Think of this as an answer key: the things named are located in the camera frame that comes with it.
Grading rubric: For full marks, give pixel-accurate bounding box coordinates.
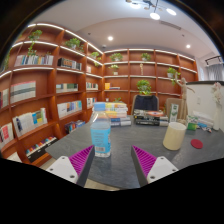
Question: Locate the orange wooden shelf unit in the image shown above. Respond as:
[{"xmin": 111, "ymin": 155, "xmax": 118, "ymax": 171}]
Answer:
[{"xmin": 0, "ymin": 22, "xmax": 199, "ymax": 168}]

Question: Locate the green and white carton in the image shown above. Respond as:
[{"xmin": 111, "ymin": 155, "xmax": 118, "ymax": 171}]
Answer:
[{"xmin": 169, "ymin": 103, "xmax": 180, "ymax": 124}]

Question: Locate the flat round red coaster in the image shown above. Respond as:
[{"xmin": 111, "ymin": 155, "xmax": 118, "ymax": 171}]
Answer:
[{"xmin": 190, "ymin": 138, "xmax": 204, "ymax": 150}]

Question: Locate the black ceiling track rail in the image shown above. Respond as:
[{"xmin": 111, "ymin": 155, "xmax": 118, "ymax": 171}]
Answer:
[{"xmin": 204, "ymin": 55, "xmax": 224, "ymax": 66}]

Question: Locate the branched ceiling lamp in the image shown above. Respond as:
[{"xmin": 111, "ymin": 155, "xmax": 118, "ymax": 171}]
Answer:
[{"xmin": 125, "ymin": 0, "xmax": 178, "ymax": 21}]

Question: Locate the stack of white books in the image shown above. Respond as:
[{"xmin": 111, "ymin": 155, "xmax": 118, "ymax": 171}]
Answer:
[{"xmin": 193, "ymin": 110, "xmax": 216, "ymax": 129}]

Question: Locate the stack of dark books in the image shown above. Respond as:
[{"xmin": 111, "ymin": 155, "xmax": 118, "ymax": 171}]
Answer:
[{"xmin": 133, "ymin": 109, "xmax": 170, "ymax": 128}]

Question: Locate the stack of colourful books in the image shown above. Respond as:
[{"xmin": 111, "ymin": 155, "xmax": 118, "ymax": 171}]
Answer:
[{"xmin": 104, "ymin": 101, "xmax": 132, "ymax": 128}]

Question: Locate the cream ribbed cup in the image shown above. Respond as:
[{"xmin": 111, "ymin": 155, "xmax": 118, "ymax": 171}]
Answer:
[{"xmin": 162, "ymin": 121, "xmax": 187, "ymax": 151}]

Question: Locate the white partition with dark top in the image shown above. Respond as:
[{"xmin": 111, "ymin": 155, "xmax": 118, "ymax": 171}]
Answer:
[{"xmin": 186, "ymin": 80, "xmax": 224, "ymax": 131}]

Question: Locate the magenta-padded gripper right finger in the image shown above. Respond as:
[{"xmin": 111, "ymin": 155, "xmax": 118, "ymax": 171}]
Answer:
[{"xmin": 130, "ymin": 145, "xmax": 179, "ymax": 188}]

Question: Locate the chair with dark jacket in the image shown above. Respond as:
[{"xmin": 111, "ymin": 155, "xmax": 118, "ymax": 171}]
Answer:
[{"xmin": 131, "ymin": 94, "xmax": 160, "ymax": 116}]

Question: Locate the clear blue-capped water bottle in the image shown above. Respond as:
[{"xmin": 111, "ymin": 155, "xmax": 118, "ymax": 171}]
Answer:
[{"xmin": 90, "ymin": 102, "xmax": 112, "ymax": 158}]

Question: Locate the tan chair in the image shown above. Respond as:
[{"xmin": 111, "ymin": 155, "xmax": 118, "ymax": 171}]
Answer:
[{"xmin": 165, "ymin": 97, "xmax": 183, "ymax": 116}]

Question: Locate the ceiling air vent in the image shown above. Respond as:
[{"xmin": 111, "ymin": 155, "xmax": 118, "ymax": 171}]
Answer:
[{"xmin": 159, "ymin": 20, "xmax": 183, "ymax": 31}]

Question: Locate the small green box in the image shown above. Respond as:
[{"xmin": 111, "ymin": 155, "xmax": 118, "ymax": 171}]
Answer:
[{"xmin": 186, "ymin": 122, "xmax": 198, "ymax": 132}]

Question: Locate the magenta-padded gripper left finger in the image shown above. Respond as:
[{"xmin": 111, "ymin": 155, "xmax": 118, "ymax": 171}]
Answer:
[{"xmin": 45, "ymin": 145, "xmax": 96, "ymax": 188}]

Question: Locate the grey curtain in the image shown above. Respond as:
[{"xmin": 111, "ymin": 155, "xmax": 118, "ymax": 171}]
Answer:
[{"xmin": 206, "ymin": 63, "xmax": 224, "ymax": 82}]

